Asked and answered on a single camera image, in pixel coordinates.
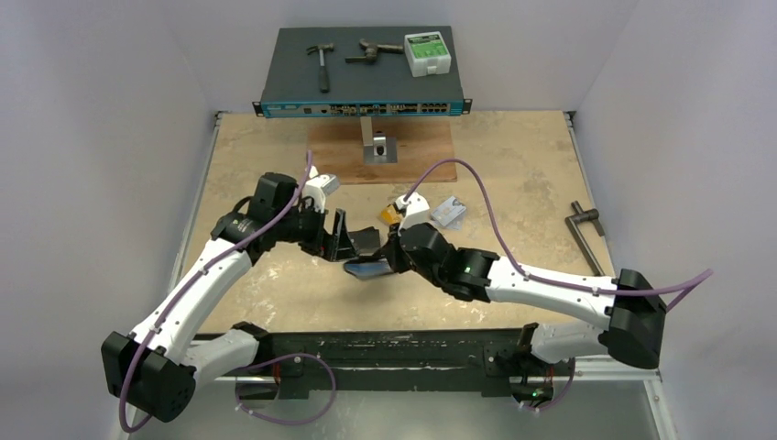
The silver card stack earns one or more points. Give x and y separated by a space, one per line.
450 214

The metal stand bracket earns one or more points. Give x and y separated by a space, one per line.
378 148

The rusty pliers tool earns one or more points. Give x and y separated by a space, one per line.
371 51

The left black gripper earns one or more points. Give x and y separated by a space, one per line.
323 244

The small hammer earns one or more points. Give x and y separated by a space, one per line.
323 75

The black card holder wallet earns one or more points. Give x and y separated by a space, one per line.
368 268

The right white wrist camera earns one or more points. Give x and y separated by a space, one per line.
413 210

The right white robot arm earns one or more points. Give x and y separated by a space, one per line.
609 317

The black VIP card stack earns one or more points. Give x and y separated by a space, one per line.
366 241

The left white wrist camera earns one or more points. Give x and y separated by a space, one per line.
317 188

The white green plastic box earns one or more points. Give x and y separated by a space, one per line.
427 54

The wooden board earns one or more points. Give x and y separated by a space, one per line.
337 148

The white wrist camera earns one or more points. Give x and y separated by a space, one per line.
413 210
317 188

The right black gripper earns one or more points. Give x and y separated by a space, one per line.
395 250

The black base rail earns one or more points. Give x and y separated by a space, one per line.
487 361

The blue network switch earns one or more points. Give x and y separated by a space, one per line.
385 88

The gold VIP card stack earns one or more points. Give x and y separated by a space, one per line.
390 215

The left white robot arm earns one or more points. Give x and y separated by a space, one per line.
153 367

